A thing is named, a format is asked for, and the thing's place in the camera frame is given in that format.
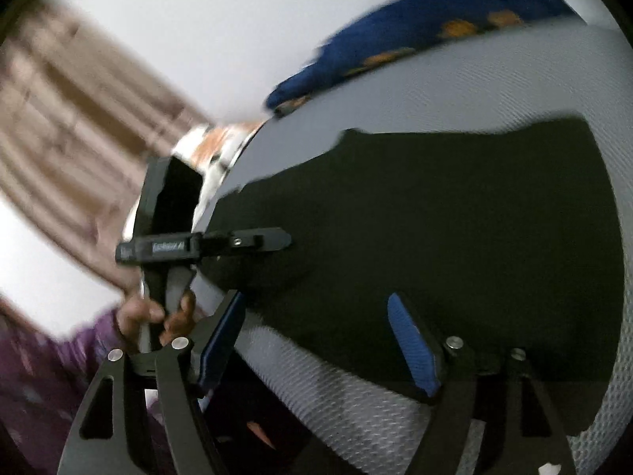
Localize purple patterned sleeve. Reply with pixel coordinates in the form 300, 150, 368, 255
1, 309, 134, 474

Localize grey honeycomb bed mattress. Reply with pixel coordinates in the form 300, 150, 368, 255
220, 19, 632, 474

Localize person's left hand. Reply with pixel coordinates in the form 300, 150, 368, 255
116, 289, 196, 346

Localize brown striped curtain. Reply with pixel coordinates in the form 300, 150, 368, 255
1, 0, 210, 289

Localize blue floral blanket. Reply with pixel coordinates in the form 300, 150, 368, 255
265, 0, 578, 116

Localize white floral pillow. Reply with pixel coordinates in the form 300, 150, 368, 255
172, 121, 264, 227

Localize black pants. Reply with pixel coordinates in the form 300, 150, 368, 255
203, 117, 624, 435

